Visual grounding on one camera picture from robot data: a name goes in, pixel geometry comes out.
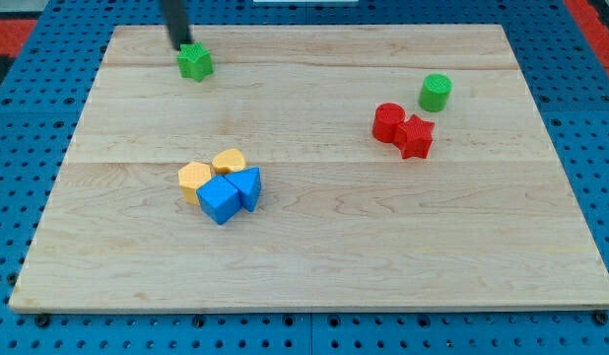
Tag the yellow hexagon block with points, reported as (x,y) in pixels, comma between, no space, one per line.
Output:
(191,177)

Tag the green star block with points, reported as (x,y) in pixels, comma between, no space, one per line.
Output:
(194,61)

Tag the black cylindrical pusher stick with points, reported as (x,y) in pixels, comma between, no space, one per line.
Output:
(176,21)

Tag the green cylinder block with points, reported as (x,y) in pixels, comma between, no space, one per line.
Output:
(435,92)

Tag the blue cube block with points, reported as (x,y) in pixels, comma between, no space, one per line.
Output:
(219,199)

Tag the blue triangle block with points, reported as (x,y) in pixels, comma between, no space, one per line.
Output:
(248,183)

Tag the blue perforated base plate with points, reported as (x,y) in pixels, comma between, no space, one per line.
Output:
(40,102)

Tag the yellow half-round block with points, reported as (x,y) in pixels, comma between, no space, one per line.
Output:
(229,161)

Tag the red cylinder block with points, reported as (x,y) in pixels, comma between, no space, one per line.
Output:
(387,117)

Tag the red star block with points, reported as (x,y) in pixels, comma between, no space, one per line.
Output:
(414,137)

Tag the light wooden board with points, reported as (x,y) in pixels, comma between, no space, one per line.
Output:
(487,222)

